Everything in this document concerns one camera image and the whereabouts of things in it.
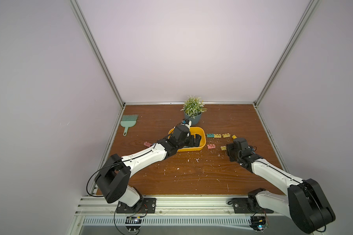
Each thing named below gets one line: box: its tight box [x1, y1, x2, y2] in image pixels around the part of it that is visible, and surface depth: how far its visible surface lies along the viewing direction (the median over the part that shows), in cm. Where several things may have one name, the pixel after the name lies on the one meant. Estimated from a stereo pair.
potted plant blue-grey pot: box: [180, 94, 208, 125], surface depth 99 cm
